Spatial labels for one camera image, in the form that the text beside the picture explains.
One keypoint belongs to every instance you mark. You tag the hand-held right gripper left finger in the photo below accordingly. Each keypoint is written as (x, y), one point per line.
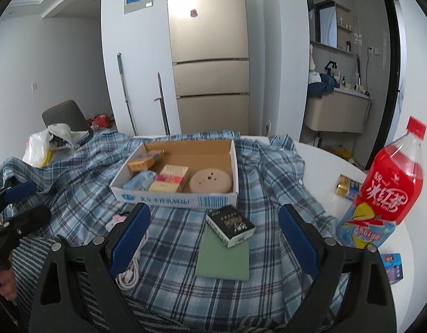
(130, 239)

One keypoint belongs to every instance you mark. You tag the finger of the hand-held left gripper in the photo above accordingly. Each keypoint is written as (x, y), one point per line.
(21, 190)
(29, 222)

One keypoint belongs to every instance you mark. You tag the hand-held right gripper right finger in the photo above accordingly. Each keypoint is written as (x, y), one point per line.
(298, 242)

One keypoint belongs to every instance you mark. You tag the pink white plug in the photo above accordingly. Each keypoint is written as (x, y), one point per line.
(115, 221)

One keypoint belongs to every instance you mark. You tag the blue tissue pack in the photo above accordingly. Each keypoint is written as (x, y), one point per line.
(140, 180)

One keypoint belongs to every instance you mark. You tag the red orange cigarette pack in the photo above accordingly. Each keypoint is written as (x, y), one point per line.
(163, 185)

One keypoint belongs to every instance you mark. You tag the black cigarette pack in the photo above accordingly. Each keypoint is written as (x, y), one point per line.
(230, 225)

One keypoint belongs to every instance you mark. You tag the green wallet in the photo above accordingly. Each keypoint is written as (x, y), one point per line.
(220, 263)

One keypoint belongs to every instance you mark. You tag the round beige disc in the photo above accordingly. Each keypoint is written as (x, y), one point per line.
(210, 180)

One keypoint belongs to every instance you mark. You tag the cardboard box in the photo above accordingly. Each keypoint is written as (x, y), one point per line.
(206, 156)

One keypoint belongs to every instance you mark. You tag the person's left hand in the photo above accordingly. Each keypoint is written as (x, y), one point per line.
(7, 286)

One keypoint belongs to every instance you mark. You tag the striped grey clothing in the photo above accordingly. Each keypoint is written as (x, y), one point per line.
(29, 260)

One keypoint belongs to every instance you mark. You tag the white plastic bag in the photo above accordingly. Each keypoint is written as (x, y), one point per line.
(36, 149)

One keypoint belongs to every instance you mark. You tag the blue plaid shirt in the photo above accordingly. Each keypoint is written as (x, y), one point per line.
(88, 194)

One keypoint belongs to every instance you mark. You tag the stack of books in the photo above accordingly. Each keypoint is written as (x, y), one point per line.
(78, 138)

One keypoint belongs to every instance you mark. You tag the grey chair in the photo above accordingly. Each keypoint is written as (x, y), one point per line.
(66, 114)

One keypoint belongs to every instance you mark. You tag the small blue box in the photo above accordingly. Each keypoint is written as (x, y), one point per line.
(392, 267)

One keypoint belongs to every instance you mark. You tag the yellow item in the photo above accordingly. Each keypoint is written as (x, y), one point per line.
(345, 154)

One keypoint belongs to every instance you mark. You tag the red iced tea bottle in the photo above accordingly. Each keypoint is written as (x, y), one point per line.
(386, 187)

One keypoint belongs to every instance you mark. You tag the red bag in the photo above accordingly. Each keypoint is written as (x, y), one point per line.
(101, 120)

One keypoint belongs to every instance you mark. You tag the beige vanity cabinet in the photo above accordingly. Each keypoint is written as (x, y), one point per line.
(334, 111)

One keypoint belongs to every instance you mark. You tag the dark blue clothing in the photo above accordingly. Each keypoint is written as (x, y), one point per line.
(321, 85)

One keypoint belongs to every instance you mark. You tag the white hair dryer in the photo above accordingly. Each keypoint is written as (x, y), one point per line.
(359, 88)

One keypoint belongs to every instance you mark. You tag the black faucet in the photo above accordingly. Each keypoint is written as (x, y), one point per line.
(330, 66)

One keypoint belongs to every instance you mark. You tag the white plush toy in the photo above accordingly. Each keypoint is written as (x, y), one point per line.
(312, 60)

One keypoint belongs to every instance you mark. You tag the black hair tool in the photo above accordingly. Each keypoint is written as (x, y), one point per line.
(357, 67)

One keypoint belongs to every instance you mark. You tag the gold refrigerator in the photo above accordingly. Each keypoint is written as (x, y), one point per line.
(208, 41)

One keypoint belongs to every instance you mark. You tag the bathroom mirror cabinet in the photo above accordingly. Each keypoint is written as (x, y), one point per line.
(326, 24)

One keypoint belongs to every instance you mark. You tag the fridge magnet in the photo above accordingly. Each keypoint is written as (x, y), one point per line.
(193, 13)

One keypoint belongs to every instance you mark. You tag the white light switch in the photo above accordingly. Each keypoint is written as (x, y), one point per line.
(35, 86)

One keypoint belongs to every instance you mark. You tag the black door frame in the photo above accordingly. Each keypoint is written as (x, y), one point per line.
(395, 76)

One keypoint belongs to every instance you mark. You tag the bathroom wall socket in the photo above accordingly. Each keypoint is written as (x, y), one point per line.
(373, 50)

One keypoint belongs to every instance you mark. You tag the bathroom wall shelf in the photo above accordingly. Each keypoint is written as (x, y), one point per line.
(345, 27)

